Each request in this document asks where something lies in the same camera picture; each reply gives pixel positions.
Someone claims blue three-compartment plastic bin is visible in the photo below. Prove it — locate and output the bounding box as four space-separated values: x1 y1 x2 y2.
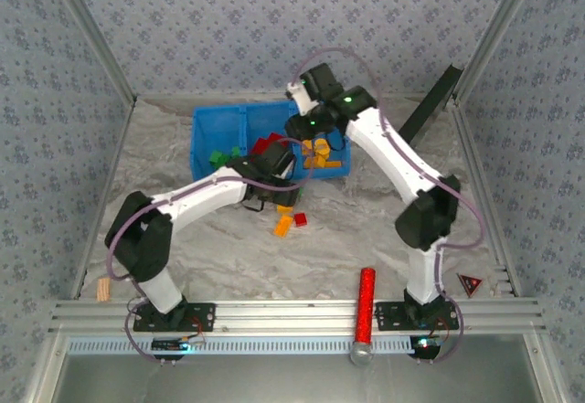
190 101 353 183

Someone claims black flat panel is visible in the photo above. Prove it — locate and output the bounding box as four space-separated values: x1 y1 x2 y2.
397 63 464 142

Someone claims red glitter microphone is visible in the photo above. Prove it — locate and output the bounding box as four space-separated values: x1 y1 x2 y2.
349 266 377 367

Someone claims grey metal sheet panel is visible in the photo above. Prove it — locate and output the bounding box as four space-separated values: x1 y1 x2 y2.
45 352 563 403

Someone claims black red triangle sticker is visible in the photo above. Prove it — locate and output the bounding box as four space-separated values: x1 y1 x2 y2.
456 273 484 298

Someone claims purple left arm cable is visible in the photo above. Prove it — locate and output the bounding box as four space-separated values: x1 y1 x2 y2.
105 136 316 366

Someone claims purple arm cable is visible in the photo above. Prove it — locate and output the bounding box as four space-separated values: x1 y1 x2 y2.
290 47 485 363
105 136 316 366

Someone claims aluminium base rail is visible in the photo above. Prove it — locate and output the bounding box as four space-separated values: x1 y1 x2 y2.
48 297 548 334

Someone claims grey slotted cable tray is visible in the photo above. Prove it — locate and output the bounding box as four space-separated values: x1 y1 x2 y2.
66 334 440 356

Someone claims aluminium side rail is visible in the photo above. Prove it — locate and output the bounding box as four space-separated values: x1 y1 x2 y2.
450 96 525 299
70 99 138 302

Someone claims aluminium frame post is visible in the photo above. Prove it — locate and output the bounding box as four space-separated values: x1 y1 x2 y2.
43 0 138 105
452 0 545 102

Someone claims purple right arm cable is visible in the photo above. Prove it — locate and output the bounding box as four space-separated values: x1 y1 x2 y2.
290 47 485 363

